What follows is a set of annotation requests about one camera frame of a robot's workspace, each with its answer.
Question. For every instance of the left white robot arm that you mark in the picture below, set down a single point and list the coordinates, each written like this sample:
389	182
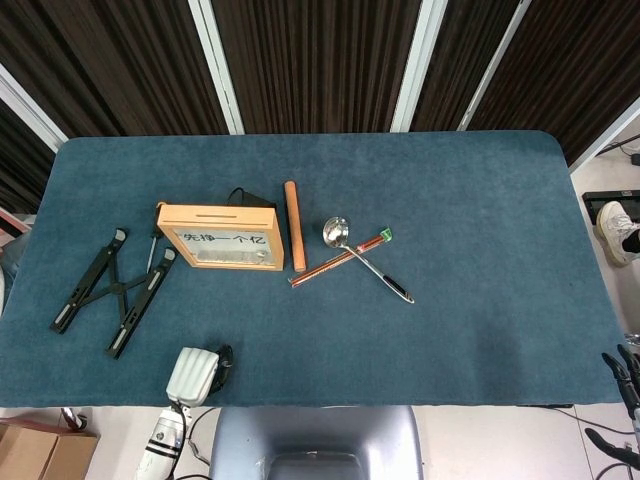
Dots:
162	440

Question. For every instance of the red chopsticks in clear sleeve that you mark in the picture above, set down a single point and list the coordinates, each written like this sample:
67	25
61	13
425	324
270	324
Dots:
325	267

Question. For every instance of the wooden framed money box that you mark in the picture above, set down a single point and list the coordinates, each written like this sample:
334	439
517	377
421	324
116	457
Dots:
215	212

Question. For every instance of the black folding laptop stand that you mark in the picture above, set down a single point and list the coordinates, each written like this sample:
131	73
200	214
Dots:
117	289

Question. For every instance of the steel ladle with black grip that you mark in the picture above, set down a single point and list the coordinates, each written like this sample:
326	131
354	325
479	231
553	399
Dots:
335	232

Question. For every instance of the black face mask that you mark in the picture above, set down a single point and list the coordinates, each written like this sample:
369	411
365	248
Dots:
257	201

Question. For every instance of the blue table cloth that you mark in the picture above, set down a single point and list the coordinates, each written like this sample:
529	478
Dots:
400	340

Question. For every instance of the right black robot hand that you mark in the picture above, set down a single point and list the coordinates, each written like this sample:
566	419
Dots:
627	375

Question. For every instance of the white sneaker with black sock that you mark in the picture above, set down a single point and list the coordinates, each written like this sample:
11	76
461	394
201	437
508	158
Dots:
612	230

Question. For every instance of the cardboard box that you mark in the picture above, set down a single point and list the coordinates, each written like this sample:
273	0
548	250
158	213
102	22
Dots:
30	450

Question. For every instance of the white partition post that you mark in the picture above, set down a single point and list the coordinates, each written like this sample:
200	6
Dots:
215	65
30	107
605	135
415	65
492	65

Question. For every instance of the black flat device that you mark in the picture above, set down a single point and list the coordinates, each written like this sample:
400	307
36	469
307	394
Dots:
610	194

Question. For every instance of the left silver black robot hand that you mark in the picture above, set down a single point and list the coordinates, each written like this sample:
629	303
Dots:
192	375

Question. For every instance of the wooden rolling pin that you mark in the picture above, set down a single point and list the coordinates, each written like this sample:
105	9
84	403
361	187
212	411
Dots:
295	225

